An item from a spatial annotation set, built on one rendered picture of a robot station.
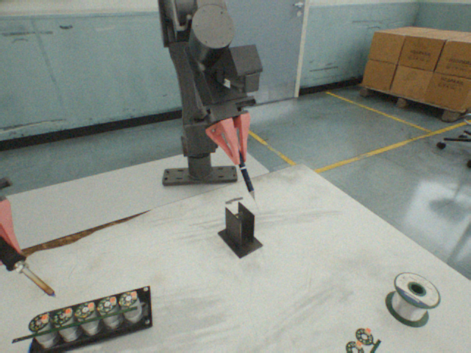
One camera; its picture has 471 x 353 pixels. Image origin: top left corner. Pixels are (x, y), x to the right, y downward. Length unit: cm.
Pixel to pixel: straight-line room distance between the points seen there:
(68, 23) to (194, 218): 243
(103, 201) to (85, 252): 16
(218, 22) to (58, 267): 50
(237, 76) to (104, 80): 262
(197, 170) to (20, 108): 244
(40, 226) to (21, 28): 230
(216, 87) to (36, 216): 52
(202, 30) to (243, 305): 41
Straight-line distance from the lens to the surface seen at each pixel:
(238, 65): 40
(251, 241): 59
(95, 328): 50
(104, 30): 292
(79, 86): 298
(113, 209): 73
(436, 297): 54
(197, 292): 53
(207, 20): 43
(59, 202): 81
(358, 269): 60
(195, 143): 68
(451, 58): 367
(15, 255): 50
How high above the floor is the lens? 118
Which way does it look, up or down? 34 degrees down
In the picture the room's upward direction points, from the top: straight up
